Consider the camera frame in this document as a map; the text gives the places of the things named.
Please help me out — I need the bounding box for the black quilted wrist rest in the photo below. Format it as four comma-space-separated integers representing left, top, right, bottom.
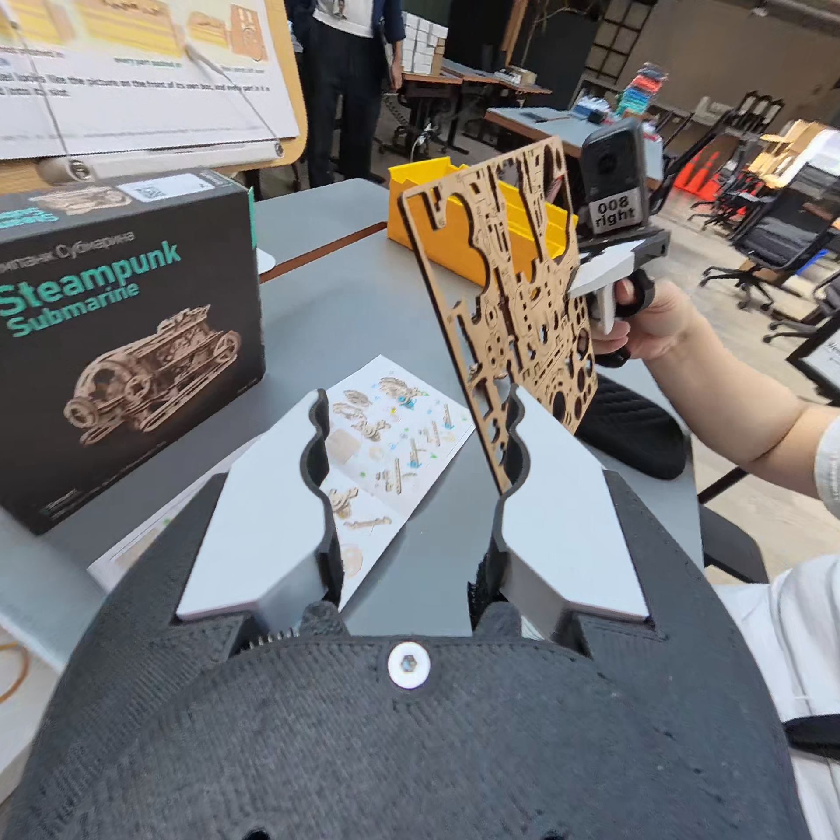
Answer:
574, 374, 689, 480

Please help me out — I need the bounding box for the grey office table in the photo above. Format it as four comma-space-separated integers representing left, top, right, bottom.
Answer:
394, 59, 552, 155
486, 107, 665, 188

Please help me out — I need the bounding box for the stack of coloured packets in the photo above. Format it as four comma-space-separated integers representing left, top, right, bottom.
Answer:
617, 62, 668, 120

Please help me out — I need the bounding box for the yellow plastic bin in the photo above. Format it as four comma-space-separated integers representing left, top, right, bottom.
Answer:
387, 156, 578, 286

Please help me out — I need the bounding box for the wooden model parts sheet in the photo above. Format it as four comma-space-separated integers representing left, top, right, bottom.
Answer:
399, 136, 599, 496

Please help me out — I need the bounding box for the black model kit box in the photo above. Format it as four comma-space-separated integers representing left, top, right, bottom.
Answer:
0, 167, 266, 536

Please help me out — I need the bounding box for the stack of white boxes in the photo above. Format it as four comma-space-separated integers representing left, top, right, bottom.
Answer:
400, 12, 448, 76

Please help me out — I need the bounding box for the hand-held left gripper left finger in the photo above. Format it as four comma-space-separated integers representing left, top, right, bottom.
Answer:
174, 387, 345, 634

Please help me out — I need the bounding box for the person's right hand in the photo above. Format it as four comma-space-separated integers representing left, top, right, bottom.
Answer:
591, 279, 701, 363

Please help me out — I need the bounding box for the white instruction booklet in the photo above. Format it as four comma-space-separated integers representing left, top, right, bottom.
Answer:
322, 354, 476, 611

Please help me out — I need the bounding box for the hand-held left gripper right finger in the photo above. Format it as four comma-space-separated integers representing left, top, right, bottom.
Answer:
489, 386, 652, 644

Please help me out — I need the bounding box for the white cardboard tray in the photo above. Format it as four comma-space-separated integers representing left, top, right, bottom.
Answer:
0, 626, 67, 802

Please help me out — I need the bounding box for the person's right forearm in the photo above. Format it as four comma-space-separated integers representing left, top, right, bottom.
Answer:
676, 289, 831, 483

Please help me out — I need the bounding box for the black office chair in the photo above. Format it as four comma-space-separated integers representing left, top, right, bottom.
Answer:
699, 164, 840, 309

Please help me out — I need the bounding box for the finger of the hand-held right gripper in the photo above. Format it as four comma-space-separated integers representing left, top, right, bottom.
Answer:
566, 239, 648, 301

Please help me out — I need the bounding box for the black framed marker sign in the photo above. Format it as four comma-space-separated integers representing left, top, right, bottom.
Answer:
786, 315, 840, 403

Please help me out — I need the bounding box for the black strap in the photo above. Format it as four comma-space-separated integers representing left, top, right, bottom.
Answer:
784, 714, 840, 762

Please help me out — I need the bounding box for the instruction poster on board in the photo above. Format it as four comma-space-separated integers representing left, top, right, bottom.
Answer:
0, 0, 309, 198

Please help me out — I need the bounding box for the white paper leaflet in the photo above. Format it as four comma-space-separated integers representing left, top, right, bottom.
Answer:
88, 433, 263, 592

